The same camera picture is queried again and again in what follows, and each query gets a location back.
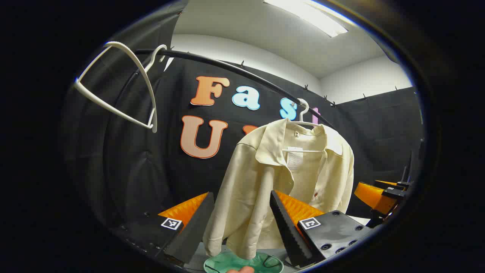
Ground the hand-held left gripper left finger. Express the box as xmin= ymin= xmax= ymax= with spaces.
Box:
xmin=112 ymin=191 xmax=215 ymax=266

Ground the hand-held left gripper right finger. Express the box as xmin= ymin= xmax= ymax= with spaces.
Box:
xmin=269 ymin=190 xmax=374 ymax=268

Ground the green laundry hamper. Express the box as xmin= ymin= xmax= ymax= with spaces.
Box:
xmin=203 ymin=251 xmax=284 ymax=273

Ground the cream collared shirt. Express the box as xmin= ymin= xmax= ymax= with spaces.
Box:
xmin=203 ymin=118 xmax=355 ymax=260

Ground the white plastic clothes hanger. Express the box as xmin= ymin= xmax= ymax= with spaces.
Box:
xmin=74 ymin=41 xmax=168 ymax=133
xmin=282 ymin=98 xmax=327 ymax=153

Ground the ceiling light panel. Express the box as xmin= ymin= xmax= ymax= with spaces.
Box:
xmin=263 ymin=0 xmax=349 ymax=38

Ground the black clothes rail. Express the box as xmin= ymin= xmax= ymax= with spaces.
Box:
xmin=110 ymin=49 xmax=338 ymax=131

